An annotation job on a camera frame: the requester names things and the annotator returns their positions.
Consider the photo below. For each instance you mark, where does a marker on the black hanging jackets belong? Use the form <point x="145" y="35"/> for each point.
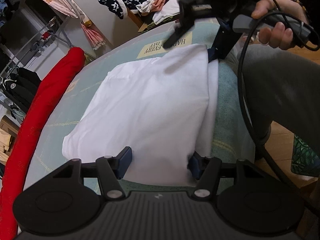
<point x="22" y="87"/>

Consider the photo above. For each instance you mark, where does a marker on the pile of light clothes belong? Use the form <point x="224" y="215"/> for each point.
<point x="162" y="5"/>

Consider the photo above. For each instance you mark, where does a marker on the cardboard box with clothes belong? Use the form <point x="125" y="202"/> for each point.
<point x="5" y="147"/>

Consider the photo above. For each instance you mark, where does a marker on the green checked bed sheet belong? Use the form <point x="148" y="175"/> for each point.
<point x="226" y="92"/>

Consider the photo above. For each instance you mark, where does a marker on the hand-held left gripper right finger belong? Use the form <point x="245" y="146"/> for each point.
<point x="196" y="167"/>

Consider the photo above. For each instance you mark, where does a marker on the pink striped curtain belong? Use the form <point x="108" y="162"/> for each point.
<point x="57" y="0"/>

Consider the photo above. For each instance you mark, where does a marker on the person's right hand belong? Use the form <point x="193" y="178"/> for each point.
<point x="277" y="3"/>

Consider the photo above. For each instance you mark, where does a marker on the green patterned object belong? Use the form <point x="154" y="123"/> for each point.
<point x="303" y="155"/>

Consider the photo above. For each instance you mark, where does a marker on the person's grey trouser leg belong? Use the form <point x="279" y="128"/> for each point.
<point x="282" y="85"/>

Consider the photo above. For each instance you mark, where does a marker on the metal drying rack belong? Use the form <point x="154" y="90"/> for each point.
<point x="40" y="45"/>

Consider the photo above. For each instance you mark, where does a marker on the red quilt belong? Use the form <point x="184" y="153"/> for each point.
<point x="32" y="125"/>

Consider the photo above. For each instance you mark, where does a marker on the wooden chair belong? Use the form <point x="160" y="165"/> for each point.
<point x="136" y="20"/>

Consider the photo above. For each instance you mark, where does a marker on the white t-shirt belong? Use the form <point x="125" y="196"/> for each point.
<point x="150" y="100"/>

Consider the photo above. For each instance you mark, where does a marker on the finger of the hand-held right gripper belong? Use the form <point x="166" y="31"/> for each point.
<point x="178" y="33"/>
<point x="222" y="45"/>

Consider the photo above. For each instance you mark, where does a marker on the small drying clothes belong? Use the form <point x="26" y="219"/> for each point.
<point x="46" y="35"/>

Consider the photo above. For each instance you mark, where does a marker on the green patterned seat cushion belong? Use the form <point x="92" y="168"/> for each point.
<point x="155" y="25"/>

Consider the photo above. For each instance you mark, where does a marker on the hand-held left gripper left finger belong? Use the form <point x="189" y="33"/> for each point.
<point x="125" y="161"/>

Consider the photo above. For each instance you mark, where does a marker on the blue hanging clothes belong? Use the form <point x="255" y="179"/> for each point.
<point x="3" y="7"/>

